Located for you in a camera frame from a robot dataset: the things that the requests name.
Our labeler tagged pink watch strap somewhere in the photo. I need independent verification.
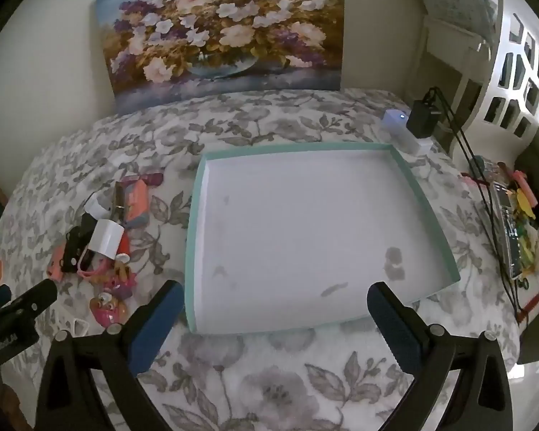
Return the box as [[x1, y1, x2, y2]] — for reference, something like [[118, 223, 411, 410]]
[[76, 251, 118, 281]]

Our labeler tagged small figure keychain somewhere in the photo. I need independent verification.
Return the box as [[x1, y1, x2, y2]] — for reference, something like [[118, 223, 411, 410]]
[[103, 263, 138, 299]]

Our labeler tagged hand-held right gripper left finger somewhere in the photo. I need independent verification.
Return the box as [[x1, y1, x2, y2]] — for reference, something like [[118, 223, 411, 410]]
[[35, 279, 186, 431]]

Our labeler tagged black charger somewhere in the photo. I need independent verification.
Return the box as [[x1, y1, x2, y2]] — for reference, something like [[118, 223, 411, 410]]
[[406, 99, 442, 139]]

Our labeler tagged white tray with teal rim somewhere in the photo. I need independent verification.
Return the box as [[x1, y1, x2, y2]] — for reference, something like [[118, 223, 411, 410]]
[[185, 142, 461, 335]]

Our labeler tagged orange blue toy packet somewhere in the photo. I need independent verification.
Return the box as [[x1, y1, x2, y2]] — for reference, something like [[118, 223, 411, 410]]
[[121, 177, 151, 230]]

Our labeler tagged white wooden side table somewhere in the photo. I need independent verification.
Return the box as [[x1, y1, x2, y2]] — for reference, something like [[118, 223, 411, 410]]
[[404, 0, 499, 104]]

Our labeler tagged grey floral blanket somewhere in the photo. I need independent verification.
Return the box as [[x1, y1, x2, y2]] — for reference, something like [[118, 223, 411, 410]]
[[0, 87, 522, 431]]

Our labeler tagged floral painting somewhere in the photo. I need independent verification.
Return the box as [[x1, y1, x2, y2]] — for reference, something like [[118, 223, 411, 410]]
[[90, 0, 346, 113]]

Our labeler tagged red pen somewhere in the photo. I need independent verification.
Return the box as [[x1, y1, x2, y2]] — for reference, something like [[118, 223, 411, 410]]
[[518, 292, 539, 320]]

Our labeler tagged pink cartoon toy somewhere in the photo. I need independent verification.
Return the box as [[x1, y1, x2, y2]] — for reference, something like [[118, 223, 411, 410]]
[[87, 292, 129, 326]]

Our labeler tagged salmon plastic toy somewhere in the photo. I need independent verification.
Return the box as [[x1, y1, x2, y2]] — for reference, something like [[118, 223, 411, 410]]
[[47, 247, 70, 281]]

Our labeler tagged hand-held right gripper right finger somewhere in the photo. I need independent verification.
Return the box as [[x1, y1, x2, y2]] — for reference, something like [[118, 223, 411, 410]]
[[367, 281, 513, 431]]

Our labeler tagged red glue bottle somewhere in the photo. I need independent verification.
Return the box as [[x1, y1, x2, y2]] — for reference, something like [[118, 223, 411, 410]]
[[116, 229, 131, 263]]

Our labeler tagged black cable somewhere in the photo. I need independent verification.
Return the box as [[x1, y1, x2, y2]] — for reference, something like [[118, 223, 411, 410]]
[[424, 86, 528, 324]]

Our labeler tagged yellow plastic toy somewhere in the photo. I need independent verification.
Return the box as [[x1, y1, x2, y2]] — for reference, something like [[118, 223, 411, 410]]
[[514, 193, 539, 230]]

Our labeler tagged white lattice headboard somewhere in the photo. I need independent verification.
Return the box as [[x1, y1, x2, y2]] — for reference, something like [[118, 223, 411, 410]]
[[449, 0, 539, 158]]

